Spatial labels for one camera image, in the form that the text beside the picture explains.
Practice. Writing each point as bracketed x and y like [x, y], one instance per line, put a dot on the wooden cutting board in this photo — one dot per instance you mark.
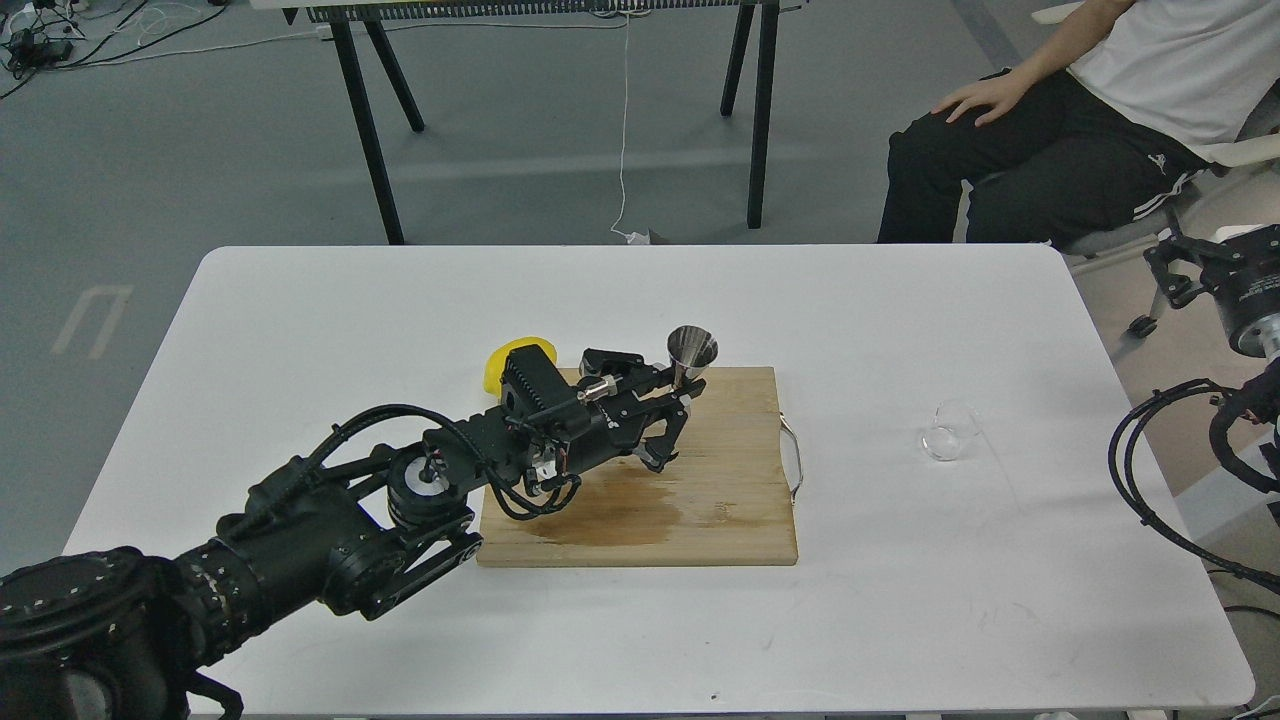
[724, 501]

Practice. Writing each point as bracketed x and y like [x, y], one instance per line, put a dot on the seated person white shirt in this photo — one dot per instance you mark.
[1097, 129]

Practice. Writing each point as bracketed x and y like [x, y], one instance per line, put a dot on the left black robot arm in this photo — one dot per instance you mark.
[370, 517]

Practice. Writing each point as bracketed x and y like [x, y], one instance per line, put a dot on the steel jigger measuring cup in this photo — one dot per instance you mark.
[691, 350]

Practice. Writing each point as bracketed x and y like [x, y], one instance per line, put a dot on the black legged background table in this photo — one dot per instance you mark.
[445, 104]

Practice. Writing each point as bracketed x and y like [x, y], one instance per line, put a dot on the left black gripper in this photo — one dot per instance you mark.
[621, 405]

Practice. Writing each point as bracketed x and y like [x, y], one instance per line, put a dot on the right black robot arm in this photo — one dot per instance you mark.
[1240, 422]

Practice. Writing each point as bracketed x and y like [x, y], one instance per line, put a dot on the clear glass cup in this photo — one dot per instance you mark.
[954, 427]

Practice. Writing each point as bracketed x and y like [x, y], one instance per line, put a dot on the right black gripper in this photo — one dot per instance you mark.
[1255, 290]

